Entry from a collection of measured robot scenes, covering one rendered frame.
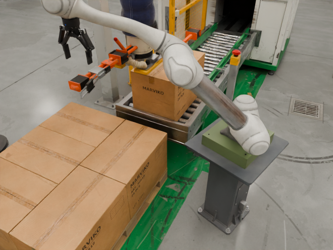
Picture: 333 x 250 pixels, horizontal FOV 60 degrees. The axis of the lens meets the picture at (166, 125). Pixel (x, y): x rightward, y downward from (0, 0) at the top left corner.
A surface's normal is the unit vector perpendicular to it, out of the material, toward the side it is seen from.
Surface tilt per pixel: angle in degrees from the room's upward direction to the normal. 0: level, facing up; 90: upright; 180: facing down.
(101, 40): 90
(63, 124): 0
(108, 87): 90
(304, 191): 0
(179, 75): 87
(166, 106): 90
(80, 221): 0
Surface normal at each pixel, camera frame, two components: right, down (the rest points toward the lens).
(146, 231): 0.00, -0.79
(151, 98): -0.47, 0.55
